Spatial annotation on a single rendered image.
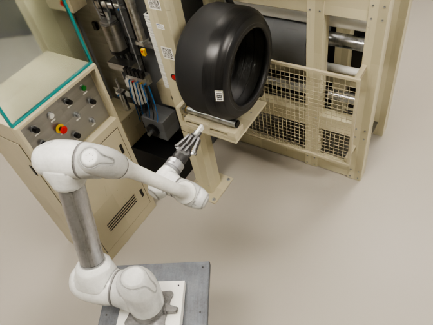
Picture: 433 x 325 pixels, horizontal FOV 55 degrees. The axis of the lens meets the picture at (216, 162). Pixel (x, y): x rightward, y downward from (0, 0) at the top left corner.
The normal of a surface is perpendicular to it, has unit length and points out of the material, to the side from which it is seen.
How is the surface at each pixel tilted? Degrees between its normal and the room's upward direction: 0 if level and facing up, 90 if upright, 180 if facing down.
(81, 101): 90
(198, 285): 0
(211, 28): 23
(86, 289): 68
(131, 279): 8
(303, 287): 0
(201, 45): 40
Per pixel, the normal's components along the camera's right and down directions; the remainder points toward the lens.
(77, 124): 0.84, 0.30
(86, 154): -0.08, -0.14
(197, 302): -0.14, -0.67
